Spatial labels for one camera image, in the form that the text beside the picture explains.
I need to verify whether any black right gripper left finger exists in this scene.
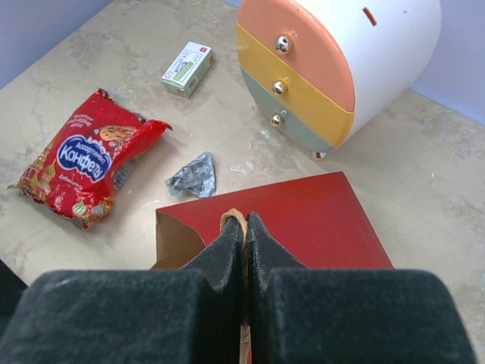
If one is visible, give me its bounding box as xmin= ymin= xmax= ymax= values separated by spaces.
xmin=1 ymin=218 xmax=243 ymax=363

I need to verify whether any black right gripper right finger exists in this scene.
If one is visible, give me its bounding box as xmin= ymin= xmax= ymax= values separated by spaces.
xmin=247 ymin=212 xmax=477 ymax=363

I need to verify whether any red brown paper bag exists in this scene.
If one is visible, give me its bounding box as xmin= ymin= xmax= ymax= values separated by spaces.
xmin=155 ymin=172 xmax=392 ymax=363

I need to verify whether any silver foil snack packet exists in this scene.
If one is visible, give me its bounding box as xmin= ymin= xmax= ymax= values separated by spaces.
xmin=165 ymin=152 xmax=216 ymax=198

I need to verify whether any red candy snack bag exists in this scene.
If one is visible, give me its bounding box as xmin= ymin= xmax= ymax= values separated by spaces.
xmin=13 ymin=89 xmax=171 ymax=230

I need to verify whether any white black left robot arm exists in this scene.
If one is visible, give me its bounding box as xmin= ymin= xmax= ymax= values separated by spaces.
xmin=0 ymin=260 xmax=27 ymax=333

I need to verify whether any small white green box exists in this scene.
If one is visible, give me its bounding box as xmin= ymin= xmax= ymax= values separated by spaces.
xmin=161 ymin=42 xmax=215 ymax=99

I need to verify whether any round white mini drawer chest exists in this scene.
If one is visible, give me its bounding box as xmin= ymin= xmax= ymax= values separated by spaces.
xmin=236 ymin=0 xmax=442 ymax=158

